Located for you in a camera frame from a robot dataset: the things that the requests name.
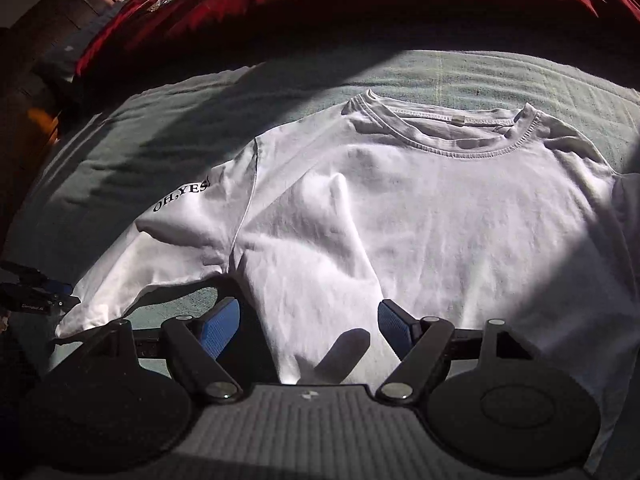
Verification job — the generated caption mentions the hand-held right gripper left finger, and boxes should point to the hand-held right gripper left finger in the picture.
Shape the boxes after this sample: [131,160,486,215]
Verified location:
[87,297,244,403]

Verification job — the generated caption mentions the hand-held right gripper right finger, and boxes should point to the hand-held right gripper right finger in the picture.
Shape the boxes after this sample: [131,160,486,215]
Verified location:
[376,299,533,403]

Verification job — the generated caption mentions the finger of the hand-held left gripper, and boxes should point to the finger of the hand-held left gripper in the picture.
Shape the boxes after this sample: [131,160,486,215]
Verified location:
[42,282,81,312]
[0,260,46,283]

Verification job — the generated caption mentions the white printed t-shirt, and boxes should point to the white printed t-shirt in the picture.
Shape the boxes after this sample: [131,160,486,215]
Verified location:
[55,89,640,476]

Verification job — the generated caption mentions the red quilt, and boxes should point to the red quilt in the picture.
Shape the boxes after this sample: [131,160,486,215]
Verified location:
[75,0,640,88]

